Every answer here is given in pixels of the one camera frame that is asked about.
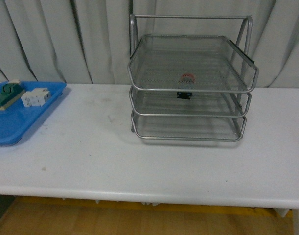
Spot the silver mesh three-tier rack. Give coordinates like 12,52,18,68
128,14,259,142

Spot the blue plastic tray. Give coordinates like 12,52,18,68
0,81,66,146

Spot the white plastic connector block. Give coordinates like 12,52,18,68
21,88,51,107

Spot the green terminal block module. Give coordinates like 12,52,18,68
0,80,25,111

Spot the white curtain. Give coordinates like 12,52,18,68
0,0,299,88

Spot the red emergency stop button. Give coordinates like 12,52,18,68
177,73,195,100

